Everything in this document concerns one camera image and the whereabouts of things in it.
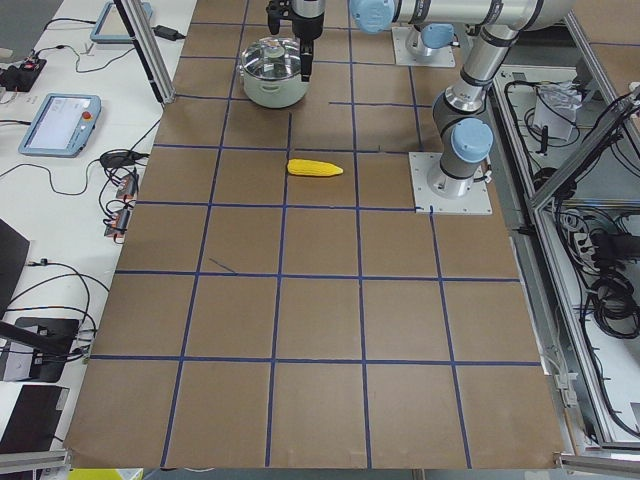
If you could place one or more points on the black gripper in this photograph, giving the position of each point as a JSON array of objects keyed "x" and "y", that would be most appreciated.
[{"x": 308, "y": 26}]

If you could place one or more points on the glass pot lid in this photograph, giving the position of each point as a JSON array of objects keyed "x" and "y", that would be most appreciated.
[{"x": 272, "y": 59}]

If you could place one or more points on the yellow corn cob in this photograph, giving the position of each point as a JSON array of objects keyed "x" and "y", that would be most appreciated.
[{"x": 313, "y": 168}]

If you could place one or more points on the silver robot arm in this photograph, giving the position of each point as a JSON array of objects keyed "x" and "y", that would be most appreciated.
[
  {"x": 466, "y": 139},
  {"x": 502, "y": 21}
]

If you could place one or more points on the pale green cooking pot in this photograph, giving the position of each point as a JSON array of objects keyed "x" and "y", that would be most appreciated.
[{"x": 273, "y": 94}]

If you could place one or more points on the black power adapter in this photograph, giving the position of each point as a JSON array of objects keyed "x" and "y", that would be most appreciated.
[{"x": 168, "y": 33}]

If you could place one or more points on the far teach pendant tablet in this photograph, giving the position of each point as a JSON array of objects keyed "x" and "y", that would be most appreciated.
[{"x": 109, "y": 27}]

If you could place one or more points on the teach pendant tablet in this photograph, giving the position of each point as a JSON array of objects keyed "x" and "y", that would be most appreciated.
[
  {"x": 109, "y": 27},
  {"x": 62, "y": 125}
]

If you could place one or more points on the near teach pendant tablet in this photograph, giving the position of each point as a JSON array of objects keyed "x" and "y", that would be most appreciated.
[{"x": 62, "y": 125}]

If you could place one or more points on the black device on table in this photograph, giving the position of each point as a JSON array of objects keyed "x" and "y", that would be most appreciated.
[{"x": 21, "y": 78}]

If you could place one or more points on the white crumpled bag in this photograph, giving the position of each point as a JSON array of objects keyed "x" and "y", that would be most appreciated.
[{"x": 556, "y": 109}]

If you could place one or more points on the black laptop corner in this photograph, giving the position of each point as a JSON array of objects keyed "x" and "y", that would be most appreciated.
[{"x": 14, "y": 252}]

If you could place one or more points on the black box bottom left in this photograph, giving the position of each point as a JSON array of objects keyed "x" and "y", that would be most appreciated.
[{"x": 34, "y": 420}]

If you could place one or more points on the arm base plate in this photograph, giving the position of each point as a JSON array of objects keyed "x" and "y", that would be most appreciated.
[
  {"x": 436, "y": 193},
  {"x": 427, "y": 46}
]

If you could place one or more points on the aluminium frame post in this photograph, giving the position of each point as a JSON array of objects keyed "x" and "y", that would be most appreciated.
[{"x": 138, "y": 27}]

